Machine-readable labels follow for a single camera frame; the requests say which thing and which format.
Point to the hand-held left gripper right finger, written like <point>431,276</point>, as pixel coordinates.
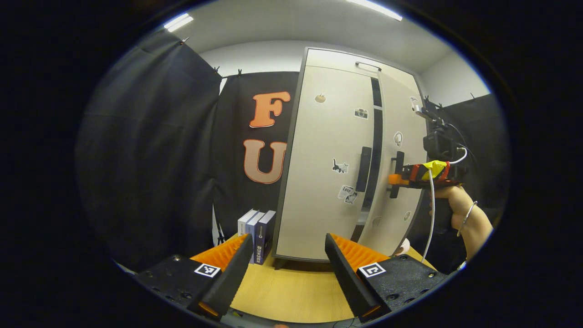
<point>348,282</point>

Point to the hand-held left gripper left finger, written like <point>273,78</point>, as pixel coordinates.
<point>227,282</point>

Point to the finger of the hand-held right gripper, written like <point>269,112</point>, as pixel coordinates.
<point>416,175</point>

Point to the white shoe cabinet door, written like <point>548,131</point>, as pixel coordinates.
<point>396,105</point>
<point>319,159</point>

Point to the white double-door shoe cabinet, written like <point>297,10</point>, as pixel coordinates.
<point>332,59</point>

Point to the light blue book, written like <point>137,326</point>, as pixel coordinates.
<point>253,232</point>

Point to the small white object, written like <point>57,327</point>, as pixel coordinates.
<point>402,247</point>

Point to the ceiling light strip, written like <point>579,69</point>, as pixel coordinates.
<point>375,8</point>
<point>178,22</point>

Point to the black backdrop cloth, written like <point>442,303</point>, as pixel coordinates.
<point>136,159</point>

